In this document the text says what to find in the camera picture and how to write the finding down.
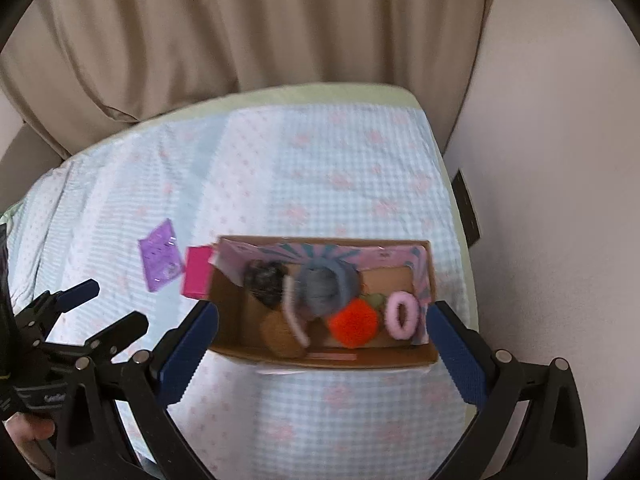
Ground beige curtain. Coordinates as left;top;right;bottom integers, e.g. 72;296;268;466
1;0;491;154

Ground orange fluffy pom-pom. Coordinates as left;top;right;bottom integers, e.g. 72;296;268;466
326;298;380;349

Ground person's left hand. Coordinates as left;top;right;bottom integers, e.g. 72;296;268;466
4;413;55;477

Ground magenta soft pouch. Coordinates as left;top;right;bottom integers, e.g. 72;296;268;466
181;245;215;299

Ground purple foil packet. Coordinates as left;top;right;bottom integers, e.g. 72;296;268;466
138;219;184;292

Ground black white patterned sock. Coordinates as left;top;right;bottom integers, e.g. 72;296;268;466
243;260;288;310

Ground grey socks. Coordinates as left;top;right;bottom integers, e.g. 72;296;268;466
295;258;360;320

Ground cardboard box pink teal lining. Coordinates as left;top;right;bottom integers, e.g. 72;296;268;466
209;236;438;370

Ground light pink fluffy scrunchie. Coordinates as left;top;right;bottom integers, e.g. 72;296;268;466
384;290;420;340

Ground brown plush slipper sock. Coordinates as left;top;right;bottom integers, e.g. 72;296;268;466
258;275;313;360

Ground white blue checked blanket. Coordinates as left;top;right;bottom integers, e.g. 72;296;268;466
3;104;474;479

